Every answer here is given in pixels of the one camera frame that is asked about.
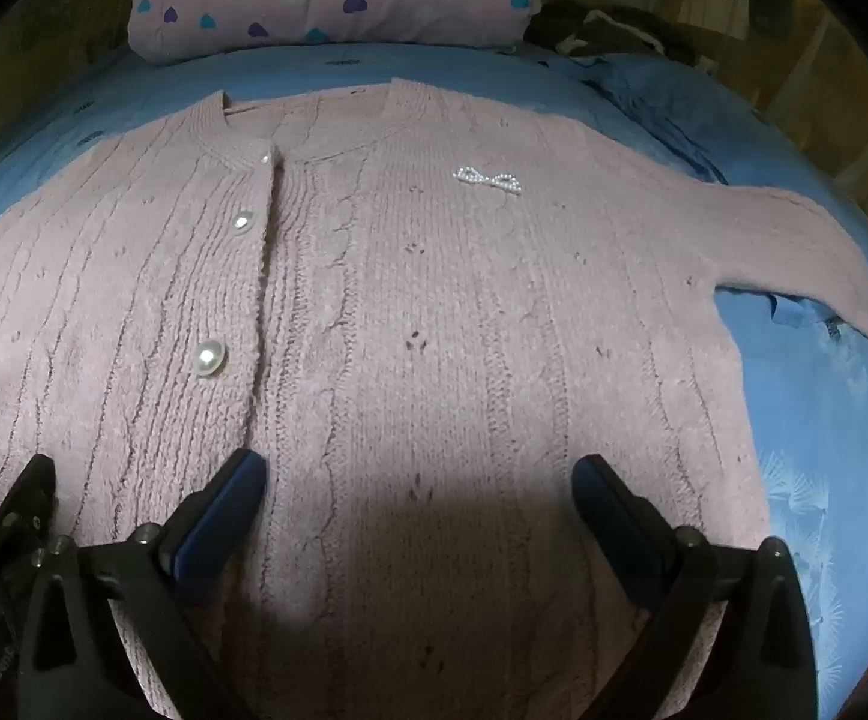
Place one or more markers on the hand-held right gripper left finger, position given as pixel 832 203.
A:
pixel 216 517

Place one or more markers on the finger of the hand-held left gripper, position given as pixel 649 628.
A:
pixel 23 499

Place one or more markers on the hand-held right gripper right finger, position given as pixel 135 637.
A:
pixel 614 521

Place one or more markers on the pink knitted cardigan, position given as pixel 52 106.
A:
pixel 419 315

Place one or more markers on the blue dandelion print bed sheet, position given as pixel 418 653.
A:
pixel 817 405

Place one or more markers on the crumpled blue cloth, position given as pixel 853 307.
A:
pixel 651 112

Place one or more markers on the dark knitted garment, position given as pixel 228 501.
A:
pixel 614 26

